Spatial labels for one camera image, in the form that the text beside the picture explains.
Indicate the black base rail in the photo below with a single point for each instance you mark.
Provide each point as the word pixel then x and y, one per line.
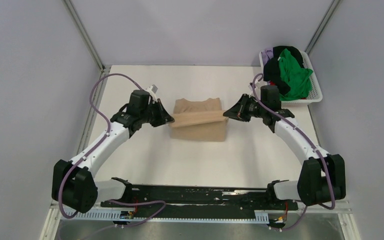
pixel 204 201

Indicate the beige t shirt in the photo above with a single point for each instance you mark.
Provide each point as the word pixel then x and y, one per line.
pixel 201 121

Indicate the aluminium frame post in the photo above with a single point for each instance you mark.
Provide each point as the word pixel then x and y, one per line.
pixel 334 4
pixel 73 13

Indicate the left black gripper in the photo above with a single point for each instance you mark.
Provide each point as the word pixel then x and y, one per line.
pixel 163 117

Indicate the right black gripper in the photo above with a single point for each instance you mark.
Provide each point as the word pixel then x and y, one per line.
pixel 238 111

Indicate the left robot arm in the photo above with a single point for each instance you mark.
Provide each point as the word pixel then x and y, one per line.
pixel 73 181

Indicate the aluminium frame post left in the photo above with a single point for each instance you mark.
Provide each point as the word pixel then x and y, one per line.
pixel 73 13

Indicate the black t shirt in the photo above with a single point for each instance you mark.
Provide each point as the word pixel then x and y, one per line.
pixel 271 69

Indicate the white slotted cable duct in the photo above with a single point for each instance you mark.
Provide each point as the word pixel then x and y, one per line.
pixel 122 215

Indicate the lavender t shirt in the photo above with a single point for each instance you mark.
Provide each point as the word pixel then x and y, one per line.
pixel 267 54

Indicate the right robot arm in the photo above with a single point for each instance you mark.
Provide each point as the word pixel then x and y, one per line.
pixel 322 177

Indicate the white plastic basket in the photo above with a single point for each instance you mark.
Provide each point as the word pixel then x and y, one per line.
pixel 315 94

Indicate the green t shirt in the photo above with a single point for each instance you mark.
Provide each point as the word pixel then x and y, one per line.
pixel 298 78

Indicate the aluminium frame post right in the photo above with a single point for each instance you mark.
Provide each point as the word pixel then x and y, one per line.
pixel 334 4

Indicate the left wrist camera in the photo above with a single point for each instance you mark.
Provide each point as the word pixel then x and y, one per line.
pixel 152 90

